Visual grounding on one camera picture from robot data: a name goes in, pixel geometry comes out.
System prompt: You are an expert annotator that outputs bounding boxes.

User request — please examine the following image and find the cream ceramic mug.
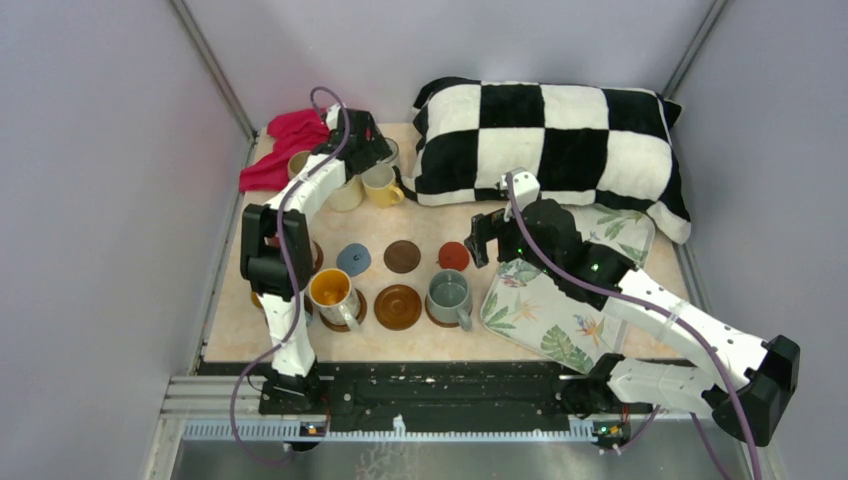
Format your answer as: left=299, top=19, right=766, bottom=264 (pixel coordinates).
left=326, top=175, right=365, bottom=213

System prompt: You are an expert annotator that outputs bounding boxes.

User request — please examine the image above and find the beige ceramic mug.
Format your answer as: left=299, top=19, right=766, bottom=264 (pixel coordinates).
left=287, top=151, right=310, bottom=179

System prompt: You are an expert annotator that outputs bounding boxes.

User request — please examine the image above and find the red apple coaster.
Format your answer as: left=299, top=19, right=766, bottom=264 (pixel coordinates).
left=437, top=241, right=470, bottom=271

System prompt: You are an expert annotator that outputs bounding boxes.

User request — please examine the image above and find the blue-grey apple coaster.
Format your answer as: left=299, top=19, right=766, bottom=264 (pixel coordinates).
left=336, top=243, right=372, bottom=277

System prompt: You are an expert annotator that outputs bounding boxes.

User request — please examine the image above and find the dark walnut wooden coaster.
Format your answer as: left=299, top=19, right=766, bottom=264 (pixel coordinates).
left=310, top=240, right=324, bottom=273
left=383, top=240, right=421, bottom=274

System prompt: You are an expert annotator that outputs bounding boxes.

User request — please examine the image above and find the grey ceramic mug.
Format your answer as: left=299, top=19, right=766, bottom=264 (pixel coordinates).
left=425, top=269, right=473, bottom=332

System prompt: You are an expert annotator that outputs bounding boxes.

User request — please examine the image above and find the amber wooden coaster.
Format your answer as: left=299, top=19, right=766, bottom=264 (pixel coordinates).
left=424, top=304, right=461, bottom=328
left=317, top=289, right=367, bottom=332
left=374, top=284, right=423, bottom=331

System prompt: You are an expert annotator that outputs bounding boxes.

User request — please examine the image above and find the orange cup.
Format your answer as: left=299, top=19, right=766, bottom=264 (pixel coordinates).
left=307, top=268, right=357, bottom=316

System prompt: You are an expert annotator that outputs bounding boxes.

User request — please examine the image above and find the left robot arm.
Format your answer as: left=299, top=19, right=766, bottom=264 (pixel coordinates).
left=240, top=105, right=391, bottom=414

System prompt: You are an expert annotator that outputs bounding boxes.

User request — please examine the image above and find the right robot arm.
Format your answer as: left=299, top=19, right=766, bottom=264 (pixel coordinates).
left=464, top=200, right=801, bottom=447

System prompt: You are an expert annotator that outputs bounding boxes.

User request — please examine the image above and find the white dark-rimmed mug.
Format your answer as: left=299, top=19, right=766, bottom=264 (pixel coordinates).
left=383, top=137, right=399, bottom=166

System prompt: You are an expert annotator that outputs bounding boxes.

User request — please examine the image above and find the yellow ceramic mug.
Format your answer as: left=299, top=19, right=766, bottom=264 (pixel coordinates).
left=361, top=164, right=405, bottom=208

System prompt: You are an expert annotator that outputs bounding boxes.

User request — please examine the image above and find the crumpled pink cloth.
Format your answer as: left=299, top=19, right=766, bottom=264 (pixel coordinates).
left=239, top=109, right=329, bottom=193

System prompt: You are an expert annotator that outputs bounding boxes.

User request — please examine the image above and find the floral white tray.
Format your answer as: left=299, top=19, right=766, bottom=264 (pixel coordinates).
left=481, top=205, right=656, bottom=374

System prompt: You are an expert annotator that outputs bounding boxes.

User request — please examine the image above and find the black white checkered pillow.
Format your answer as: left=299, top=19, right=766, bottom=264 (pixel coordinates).
left=400, top=77, right=692, bottom=244

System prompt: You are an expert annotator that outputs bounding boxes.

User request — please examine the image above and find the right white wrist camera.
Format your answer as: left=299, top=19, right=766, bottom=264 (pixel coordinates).
left=498, top=168, right=540, bottom=222

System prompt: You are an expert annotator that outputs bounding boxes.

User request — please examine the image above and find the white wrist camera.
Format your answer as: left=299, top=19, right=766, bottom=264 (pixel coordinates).
left=498, top=168, right=540, bottom=222
left=323, top=104, right=344, bottom=131

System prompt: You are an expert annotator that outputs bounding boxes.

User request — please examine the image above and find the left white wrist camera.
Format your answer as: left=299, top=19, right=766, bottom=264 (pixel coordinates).
left=323, top=104, right=344, bottom=131

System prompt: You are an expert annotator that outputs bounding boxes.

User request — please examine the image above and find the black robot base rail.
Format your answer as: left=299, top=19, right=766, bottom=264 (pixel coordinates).
left=258, top=359, right=657, bottom=435

